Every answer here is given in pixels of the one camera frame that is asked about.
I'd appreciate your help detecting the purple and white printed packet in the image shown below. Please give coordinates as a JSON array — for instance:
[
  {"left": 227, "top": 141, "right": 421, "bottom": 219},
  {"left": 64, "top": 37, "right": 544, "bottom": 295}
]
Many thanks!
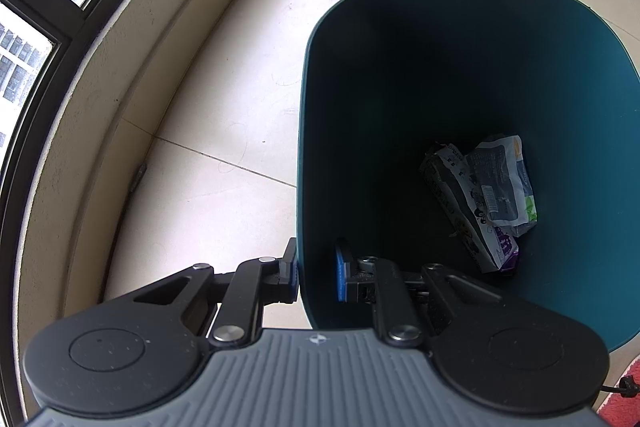
[{"left": 419, "top": 141, "right": 519, "bottom": 276}]

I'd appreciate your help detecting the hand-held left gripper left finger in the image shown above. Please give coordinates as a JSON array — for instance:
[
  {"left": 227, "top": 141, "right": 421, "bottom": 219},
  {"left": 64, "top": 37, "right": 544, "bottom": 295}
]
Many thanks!
[{"left": 132, "top": 237, "right": 301, "bottom": 349}]

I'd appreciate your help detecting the black cable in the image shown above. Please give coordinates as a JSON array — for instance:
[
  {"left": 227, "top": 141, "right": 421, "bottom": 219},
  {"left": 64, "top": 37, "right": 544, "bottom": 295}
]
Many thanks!
[{"left": 601, "top": 376, "right": 637, "bottom": 402}]

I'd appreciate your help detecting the red floor mat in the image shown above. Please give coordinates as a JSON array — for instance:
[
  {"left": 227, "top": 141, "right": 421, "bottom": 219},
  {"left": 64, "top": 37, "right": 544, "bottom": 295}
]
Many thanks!
[{"left": 597, "top": 359, "right": 640, "bottom": 427}]

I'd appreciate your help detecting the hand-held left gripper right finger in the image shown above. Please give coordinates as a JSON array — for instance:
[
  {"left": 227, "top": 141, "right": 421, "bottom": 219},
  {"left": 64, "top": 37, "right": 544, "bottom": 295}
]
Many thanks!
[{"left": 334, "top": 237, "right": 504, "bottom": 349}]

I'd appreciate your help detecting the black window frame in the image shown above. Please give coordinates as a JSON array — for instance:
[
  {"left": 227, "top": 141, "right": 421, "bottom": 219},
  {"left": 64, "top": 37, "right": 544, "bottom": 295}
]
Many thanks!
[{"left": 0, "top": 0, "right": 222, "bottom": 427}]

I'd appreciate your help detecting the grey and green printed packet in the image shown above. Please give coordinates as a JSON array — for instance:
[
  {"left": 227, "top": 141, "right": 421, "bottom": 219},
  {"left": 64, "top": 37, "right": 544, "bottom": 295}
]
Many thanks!
[{"left": 465, "top": 134, "right": 539, "bottom": 239}]

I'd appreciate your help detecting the teal plastic trash bin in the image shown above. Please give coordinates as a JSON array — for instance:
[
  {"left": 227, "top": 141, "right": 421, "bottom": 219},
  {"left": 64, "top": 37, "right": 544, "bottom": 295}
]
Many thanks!
[{"left": 295, "top": 0, "right": 640, "bottom": 354}]

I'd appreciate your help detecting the small grey wall clip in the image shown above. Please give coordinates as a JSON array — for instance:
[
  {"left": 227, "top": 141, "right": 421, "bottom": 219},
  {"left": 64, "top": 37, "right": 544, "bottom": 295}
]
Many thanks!
[{"left": 128, "top": 162, "right": 148, "bottom": 193}]

